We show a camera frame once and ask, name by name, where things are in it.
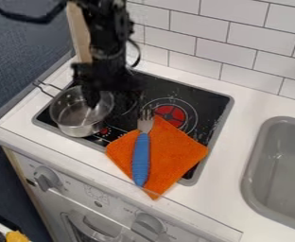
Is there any toy stove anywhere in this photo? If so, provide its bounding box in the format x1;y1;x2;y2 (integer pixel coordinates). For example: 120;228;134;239
31;67;236;187

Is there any toy sink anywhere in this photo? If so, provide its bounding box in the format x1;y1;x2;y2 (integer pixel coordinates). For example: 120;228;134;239
239;115;295;235

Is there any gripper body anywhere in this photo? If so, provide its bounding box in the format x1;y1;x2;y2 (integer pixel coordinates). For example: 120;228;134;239
70;59;146;95

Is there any yellow toy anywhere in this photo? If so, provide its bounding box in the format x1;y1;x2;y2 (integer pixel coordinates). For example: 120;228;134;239
5;230;32;242

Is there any blue handled fork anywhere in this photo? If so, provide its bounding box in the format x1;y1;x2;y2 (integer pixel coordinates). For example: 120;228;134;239
130;109;157;189

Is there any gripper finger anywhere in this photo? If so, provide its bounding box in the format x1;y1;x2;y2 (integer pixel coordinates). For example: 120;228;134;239
82;90;105;110

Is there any black cable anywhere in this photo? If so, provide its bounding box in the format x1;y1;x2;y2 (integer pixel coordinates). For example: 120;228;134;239
0;0;70;26

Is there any silver pot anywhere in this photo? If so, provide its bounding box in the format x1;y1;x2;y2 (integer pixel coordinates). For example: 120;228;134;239
31;79;116;139

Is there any orange cloth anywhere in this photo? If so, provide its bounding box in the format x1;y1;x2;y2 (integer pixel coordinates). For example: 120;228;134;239
104;114;211;201

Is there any wooden strip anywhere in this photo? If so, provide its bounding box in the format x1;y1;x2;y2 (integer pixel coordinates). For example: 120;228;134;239
63;0;95;64

